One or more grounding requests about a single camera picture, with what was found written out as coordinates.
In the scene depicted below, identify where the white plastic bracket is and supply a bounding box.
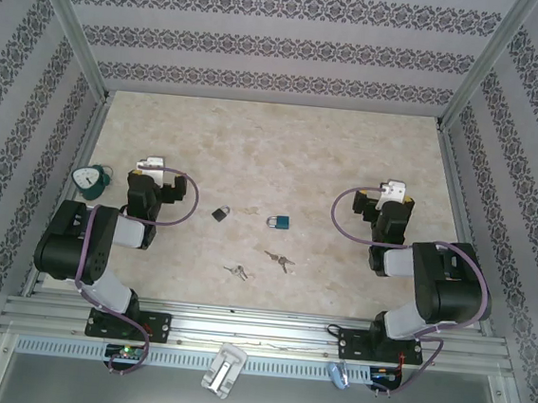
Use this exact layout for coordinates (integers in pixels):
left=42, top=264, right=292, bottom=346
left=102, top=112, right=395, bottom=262
left=198, top=340, right=250, bottom=403

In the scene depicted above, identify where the right controller circuit board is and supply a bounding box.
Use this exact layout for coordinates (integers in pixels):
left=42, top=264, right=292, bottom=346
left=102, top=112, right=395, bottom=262
left=370, top=367, right=401, bottom=384

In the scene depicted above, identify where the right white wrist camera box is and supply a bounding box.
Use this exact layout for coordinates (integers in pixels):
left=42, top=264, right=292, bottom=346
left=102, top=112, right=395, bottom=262
left=376, top=178, right=408, bottom=211

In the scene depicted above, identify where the slotted grey cable duct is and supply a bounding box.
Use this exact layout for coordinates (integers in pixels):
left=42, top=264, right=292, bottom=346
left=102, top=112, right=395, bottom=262
left=13, top=332, right=401, bottom=390

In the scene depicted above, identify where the aluminium side rail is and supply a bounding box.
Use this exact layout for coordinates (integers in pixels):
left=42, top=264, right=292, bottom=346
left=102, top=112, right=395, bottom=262
left=419, top=124, right=513, bottom=338
left=20, top=86, right=114, bottom=303

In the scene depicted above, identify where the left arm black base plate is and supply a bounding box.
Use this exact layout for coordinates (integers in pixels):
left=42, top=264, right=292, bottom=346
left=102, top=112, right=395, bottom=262
left=83, top=305, right=174, bottom=345

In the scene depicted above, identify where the aluminium mounting rail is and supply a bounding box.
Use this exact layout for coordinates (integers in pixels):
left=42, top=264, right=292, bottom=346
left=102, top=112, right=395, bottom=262
left=0, top=283, right=517, bottom=378

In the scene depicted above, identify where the blue padlock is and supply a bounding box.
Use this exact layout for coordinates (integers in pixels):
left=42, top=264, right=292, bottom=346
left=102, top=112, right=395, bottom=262
left=265, top=212, right=292, bottom=232

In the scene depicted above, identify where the controller circuit board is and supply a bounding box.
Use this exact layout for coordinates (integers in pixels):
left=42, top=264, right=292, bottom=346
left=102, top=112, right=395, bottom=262
left=103, top=341, right=146, bottom=362
left=370, top=367, right=401, bottom=384

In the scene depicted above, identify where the left controller circuit board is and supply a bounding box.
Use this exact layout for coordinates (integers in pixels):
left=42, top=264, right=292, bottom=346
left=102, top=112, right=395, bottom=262
left=103, top=341, right=146, bottom=362

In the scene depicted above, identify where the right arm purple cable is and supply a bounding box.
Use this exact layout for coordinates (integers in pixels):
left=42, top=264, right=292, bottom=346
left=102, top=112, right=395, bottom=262
left=315, top=181, right=502, bottom=403

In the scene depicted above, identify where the black padlock key bunch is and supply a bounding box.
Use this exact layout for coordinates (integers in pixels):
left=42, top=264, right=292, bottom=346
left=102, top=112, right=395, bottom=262
left=221, top=262, right=250, bottom=283

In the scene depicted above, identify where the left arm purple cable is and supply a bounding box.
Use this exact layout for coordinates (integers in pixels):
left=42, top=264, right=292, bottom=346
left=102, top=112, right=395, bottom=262
left=65, top=158, right=202, bottom=382

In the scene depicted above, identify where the light blue clip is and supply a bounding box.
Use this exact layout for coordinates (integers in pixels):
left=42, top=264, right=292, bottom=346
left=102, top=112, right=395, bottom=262
left=325, top=360, right=354, bottom=391

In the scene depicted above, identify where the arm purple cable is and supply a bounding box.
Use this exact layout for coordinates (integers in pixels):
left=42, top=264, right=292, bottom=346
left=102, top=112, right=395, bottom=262
left=315, top=181, right=502, bottom=403
left=65, top=158, right=202, bottom=382

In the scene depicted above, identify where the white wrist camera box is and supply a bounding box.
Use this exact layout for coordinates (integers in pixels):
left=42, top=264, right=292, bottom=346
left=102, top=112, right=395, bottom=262
left=376, top=178, right=408, bottom=211
left=133, top=154, right=167, bottom=186

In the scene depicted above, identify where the black padlock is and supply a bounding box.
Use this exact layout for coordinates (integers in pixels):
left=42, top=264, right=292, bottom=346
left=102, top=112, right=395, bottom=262
left=210, top=203, right=232, bottom=223

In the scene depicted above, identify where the blue padlock key bunch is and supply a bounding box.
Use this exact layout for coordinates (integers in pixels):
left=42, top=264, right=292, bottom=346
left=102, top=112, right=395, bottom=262
left=261, top=248, right=297, bottom=275

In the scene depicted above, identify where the aluminium frame post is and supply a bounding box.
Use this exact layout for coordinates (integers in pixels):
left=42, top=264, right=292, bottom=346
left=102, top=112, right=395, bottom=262
left=14, top=0, right=121, bottom=104
left=437, top=0, right=538, bottom=139

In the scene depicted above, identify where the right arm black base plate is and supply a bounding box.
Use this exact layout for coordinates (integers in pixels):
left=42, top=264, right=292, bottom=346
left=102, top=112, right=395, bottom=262
left=337, top=326, right=427, bottom=369

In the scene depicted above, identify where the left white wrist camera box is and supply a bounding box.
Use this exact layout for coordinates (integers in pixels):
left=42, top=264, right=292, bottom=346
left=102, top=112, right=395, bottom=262
left=133, top=154, right=167, bottom=186

